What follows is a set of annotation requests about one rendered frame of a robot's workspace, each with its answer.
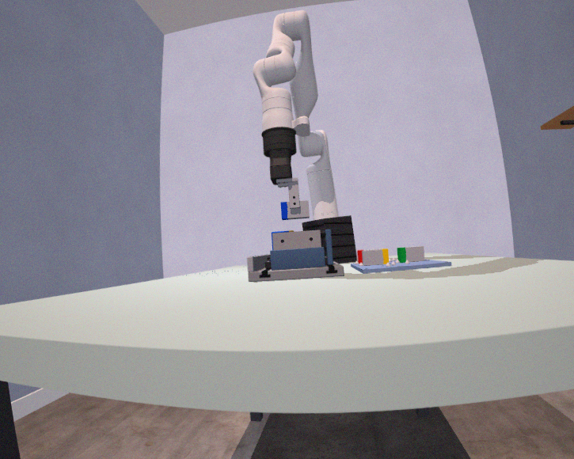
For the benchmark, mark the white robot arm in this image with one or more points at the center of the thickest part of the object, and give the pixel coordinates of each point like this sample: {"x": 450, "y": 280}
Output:
{"x": 279, "y": 67}

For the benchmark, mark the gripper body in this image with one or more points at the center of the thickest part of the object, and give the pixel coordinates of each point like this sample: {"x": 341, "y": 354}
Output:
{"x": 279, "y": 130}

